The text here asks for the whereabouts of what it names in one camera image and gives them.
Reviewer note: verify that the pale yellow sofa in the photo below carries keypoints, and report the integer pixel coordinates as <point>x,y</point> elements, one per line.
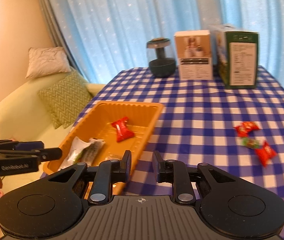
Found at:
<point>23,116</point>

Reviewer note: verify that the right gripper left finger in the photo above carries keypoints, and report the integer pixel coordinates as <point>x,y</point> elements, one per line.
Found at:
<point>105,175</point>

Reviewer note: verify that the white beige product box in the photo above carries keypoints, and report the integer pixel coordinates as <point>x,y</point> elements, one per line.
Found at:
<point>194,55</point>

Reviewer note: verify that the green chevron cushion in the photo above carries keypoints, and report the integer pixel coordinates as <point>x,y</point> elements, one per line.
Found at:
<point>65,99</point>

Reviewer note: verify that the grey seaweed snack packet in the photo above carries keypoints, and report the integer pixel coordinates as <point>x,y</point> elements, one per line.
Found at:
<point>89,153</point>

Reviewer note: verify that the blue white checkered tablecloth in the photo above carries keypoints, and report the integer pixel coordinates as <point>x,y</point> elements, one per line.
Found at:
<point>198,122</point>

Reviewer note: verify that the light blue star curtain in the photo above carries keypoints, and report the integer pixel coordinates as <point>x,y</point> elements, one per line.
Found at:
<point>104,37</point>

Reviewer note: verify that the white cushion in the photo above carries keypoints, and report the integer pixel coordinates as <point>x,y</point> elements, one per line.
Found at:
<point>47,61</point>

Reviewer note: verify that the orange plastic tray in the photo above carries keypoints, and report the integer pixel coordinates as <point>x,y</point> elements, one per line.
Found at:
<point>142,117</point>

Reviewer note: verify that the red cartoon candy packet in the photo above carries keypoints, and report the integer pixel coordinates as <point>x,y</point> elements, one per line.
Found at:
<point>245,128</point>

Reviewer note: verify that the red square snack packet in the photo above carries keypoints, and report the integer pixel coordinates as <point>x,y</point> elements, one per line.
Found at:
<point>265,153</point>

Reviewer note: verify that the green small candy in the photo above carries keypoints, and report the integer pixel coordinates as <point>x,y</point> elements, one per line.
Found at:
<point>250,143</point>

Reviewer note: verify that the large red snack packet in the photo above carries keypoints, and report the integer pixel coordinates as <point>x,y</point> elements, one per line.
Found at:
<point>123,133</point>

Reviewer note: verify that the green carton box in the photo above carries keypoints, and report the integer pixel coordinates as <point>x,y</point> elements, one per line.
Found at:
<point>236,54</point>

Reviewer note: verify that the long green white snack packet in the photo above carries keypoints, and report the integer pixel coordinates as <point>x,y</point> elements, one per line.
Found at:
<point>77,147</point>

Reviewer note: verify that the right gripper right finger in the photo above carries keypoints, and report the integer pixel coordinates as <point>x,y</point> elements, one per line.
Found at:
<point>178,174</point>

